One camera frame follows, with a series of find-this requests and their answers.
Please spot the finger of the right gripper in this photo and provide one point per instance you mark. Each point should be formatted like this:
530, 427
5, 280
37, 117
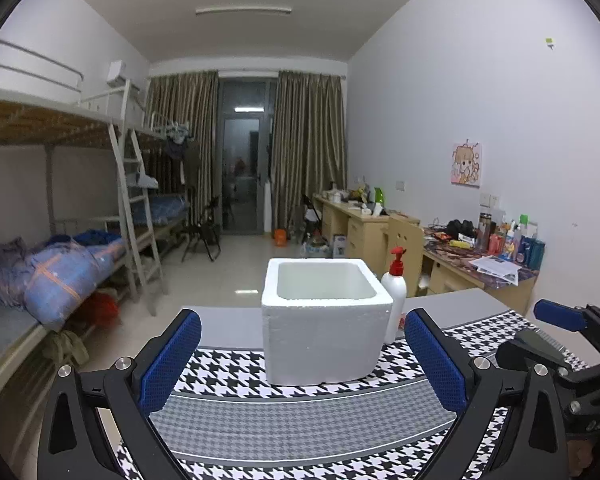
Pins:
555, 314

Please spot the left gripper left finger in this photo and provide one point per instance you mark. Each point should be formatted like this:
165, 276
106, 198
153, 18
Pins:
73, 440

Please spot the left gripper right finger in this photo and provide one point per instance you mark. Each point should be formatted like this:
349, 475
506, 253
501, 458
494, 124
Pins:
471, 388

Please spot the wooden desk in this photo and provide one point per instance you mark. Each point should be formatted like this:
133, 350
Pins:
431, 266

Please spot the white papers on desk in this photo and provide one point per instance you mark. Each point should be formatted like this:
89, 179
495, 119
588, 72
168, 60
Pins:
495, 267

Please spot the houndstooth table runner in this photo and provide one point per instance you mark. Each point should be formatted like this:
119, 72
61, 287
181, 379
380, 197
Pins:
223, 420

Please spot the blue plaid quilt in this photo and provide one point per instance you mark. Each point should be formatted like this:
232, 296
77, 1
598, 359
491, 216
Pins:
52, 280

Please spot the white red pump bottle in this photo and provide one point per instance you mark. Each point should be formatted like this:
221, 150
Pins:
394, 282

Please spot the wooden smiley chair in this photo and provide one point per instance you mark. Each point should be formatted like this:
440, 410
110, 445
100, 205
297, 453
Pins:
407, 233

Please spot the cartoon girl poster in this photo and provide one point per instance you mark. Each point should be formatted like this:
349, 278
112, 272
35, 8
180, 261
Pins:
466, 166

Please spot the black folding chair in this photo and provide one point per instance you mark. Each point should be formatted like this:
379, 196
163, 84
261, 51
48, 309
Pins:
204, 230

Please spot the white foam box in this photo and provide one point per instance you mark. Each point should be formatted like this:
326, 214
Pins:
323, 320

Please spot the orange bag on floor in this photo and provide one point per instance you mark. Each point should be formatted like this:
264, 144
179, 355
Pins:
280, 237

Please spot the grey trash bin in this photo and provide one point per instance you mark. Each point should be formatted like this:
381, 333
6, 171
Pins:
317, 248

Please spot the right brown curtain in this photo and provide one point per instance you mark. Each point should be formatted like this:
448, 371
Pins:
309, 147

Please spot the brown curtain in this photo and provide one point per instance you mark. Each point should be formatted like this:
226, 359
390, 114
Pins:
184, 107
309, 147

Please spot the metal bunk bed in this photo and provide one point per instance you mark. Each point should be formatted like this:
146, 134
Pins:
94, 179

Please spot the left brown curtain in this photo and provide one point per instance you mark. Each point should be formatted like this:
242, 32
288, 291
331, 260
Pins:
184, 107

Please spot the white air conditioner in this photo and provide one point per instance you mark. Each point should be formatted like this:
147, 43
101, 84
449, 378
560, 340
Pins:
118, 77

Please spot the glass balcony door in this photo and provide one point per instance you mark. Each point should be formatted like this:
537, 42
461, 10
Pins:
246, 116

